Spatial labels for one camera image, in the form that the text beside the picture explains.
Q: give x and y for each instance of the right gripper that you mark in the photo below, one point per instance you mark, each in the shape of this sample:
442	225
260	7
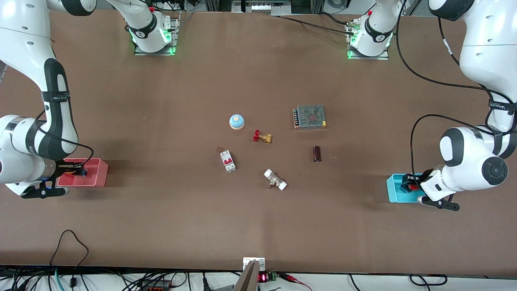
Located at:
64	168

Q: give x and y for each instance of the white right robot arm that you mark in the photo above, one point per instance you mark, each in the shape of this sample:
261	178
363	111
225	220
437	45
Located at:
24	44

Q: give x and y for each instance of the red digit display module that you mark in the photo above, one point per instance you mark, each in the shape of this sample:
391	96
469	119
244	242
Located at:
266	277

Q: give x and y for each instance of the yellow push button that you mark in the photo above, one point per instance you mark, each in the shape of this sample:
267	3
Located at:
83	172

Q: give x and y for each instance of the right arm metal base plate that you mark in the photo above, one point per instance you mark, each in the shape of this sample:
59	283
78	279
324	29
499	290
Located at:
174	36

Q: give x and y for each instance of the cyan plastic box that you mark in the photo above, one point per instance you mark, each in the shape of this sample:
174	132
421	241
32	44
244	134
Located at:
394	190

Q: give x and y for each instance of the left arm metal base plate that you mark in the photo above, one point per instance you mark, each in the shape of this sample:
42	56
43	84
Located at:
369	57

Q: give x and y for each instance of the blue dome button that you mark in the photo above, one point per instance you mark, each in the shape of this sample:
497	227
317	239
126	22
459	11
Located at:
237	121

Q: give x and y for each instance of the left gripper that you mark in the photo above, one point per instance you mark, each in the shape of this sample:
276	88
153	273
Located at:
412	179

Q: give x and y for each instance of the metal valve with white caps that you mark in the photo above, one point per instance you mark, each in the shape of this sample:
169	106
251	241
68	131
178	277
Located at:
275	180

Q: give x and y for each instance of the dark red cylindrical capacitor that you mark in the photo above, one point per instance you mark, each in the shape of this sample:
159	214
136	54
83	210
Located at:
317	154

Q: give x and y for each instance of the white red circuit breaker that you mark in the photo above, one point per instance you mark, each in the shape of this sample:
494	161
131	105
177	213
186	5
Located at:
228	161

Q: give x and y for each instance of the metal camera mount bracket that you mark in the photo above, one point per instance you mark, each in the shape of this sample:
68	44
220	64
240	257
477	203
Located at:
251	275

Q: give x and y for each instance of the red clip lead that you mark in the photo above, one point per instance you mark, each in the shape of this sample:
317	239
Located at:
295	279

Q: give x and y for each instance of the grey equipment rack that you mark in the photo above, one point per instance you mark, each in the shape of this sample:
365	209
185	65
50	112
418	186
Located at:
260	6

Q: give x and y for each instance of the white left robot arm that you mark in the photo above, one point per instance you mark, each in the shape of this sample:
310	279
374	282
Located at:
484	48

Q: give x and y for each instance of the pink plastic box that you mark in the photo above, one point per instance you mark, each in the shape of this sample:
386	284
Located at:
95	173

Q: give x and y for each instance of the metal mesh power supply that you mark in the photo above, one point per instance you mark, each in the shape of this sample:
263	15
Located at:
310	116

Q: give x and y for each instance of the red push button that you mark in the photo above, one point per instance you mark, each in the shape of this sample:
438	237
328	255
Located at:
413	186

